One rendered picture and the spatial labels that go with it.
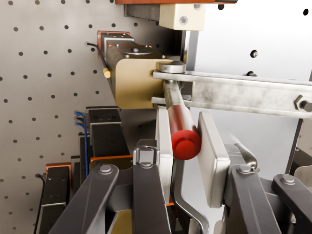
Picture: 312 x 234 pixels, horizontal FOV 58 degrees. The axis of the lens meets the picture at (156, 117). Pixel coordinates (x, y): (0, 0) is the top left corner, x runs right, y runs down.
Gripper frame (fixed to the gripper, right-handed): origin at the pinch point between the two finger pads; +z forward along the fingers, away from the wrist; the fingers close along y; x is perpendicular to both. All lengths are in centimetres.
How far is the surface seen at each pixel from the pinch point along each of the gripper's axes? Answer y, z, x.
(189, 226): 5.6, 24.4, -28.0
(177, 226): 5, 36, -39
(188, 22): 1.0, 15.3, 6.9
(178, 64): 0.2, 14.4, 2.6
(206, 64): 4.7, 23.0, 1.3
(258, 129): 14.7, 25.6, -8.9
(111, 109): -12, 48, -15
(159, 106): -1.5, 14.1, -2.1
